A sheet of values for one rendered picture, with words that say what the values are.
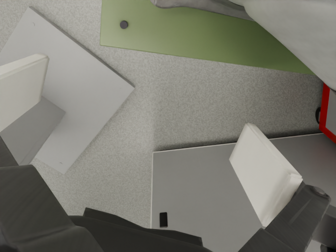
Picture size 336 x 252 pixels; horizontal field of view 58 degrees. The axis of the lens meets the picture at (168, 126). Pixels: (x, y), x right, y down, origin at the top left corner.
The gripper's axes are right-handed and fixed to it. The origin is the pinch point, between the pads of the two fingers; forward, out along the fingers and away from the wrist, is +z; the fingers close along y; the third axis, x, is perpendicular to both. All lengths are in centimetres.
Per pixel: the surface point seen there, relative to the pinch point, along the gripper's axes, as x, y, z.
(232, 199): -36, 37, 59
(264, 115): -17, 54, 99
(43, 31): -13, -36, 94
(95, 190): -75, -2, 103
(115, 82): -22, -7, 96
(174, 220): -44, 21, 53
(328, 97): 0, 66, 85
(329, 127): -10, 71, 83
